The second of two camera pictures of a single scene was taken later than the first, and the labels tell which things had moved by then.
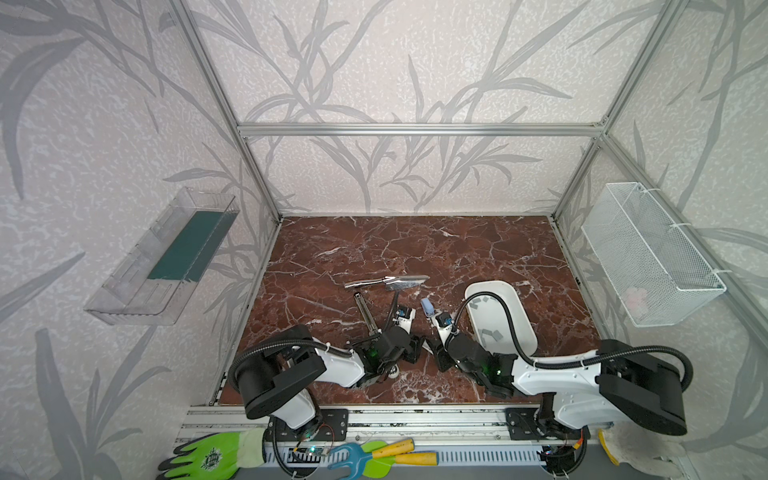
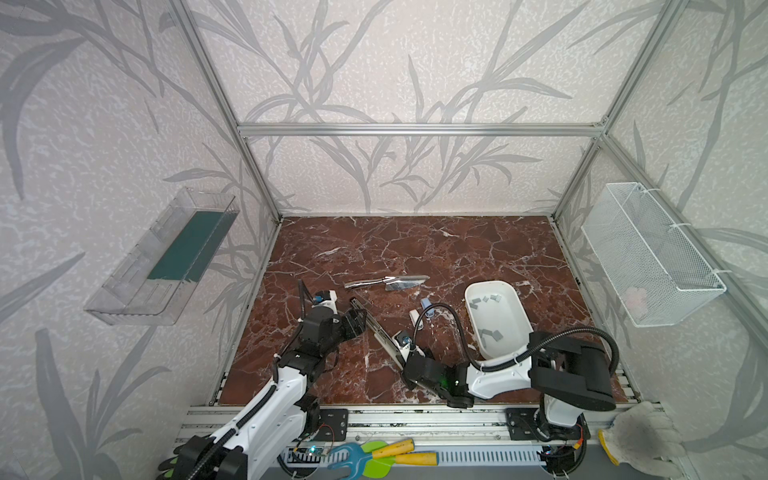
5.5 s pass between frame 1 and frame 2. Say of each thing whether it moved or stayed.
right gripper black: moved
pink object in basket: stayed
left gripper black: moved
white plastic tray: stayed
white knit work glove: stayed
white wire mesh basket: stayed
